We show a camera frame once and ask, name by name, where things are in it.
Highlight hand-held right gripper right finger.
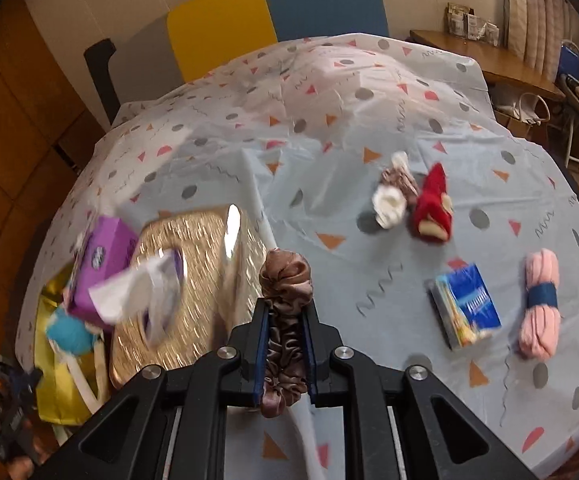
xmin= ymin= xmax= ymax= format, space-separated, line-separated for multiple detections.
xmin=301 ymin=304 xmax=543 ymax=480

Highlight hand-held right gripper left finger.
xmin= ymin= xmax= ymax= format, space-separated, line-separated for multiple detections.
xmin=34 ymin=299 xmax=271 ymax=480

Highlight yellow bag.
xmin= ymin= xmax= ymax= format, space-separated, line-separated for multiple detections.
xmin=34 ymin=265 xmax=115 ymax=426

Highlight rose satin scrunchie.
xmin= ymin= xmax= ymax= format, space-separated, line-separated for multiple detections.
xmin=258 ymin=247 xmax=315 ymax=418

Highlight teal blue sock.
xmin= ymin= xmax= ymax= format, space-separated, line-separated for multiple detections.
xmin=44 ymin=305 xmax=100 ymax=353

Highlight blue tissue packet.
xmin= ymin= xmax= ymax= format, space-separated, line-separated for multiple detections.
xmin=428 ymin=262 xmax=503 ymax=351

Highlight red sock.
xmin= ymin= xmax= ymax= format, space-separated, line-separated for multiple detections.
xmin=408 ymin=161 xmax=455 ymax=245

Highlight brown white sock pair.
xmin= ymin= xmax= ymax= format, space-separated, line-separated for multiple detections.
xmin=380 ymin=151 xmax=420 ymax=208

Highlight pink sock blue band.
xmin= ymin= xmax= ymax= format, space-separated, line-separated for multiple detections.
xmin=518 ymin=248 xmax=563 ymax=359

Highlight ornate gold tissue box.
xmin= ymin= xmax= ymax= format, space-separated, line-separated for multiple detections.
xmin=110 ymin=204 xmax=265 ymax=396

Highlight white tissue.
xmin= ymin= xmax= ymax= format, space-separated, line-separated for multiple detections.
xmin=88 ymin=249 xmax=185 ymax=346

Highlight purple tissue box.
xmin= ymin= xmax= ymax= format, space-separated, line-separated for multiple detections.
xmin=62 ymin=215 xmax=140 ymax=333

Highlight wooden wardrobe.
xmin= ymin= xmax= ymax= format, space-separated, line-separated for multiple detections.
xmin=0 ymin=0 xmax=105 ymax=361

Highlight white tote bag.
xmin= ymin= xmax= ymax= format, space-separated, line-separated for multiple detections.
xmin=492 ymin=91 xmax=553 ymax=128

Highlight grey yellow blue chair back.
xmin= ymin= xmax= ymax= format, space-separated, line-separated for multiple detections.
xmin=112 ymin=0 xmax=390 ymax=126

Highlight wooden desk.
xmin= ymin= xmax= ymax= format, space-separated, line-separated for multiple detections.
xmin=409 ymin=29 xmax=567 ymax=101

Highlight group of small boxes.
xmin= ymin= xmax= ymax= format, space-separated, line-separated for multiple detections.
xmin=444 ymin=2 xmax=503 ymax=48

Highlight beige pink patterned curtain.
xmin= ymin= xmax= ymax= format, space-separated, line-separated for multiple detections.
xmin=504 ymin=0 xmax=579 ymax=81

